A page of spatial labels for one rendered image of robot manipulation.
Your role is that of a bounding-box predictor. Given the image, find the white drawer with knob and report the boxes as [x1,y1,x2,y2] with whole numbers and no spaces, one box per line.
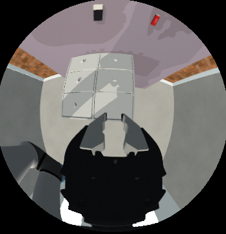
[94,94,133,119]
[62,94,94,118]

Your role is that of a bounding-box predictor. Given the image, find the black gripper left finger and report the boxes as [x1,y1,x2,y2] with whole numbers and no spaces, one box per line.
[60,113,107,176]

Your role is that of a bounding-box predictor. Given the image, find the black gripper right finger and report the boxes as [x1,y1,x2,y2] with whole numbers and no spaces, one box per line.
[121,113,166,177]

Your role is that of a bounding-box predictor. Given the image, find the red aa battery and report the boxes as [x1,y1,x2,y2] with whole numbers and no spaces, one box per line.
[151,14,160,26]

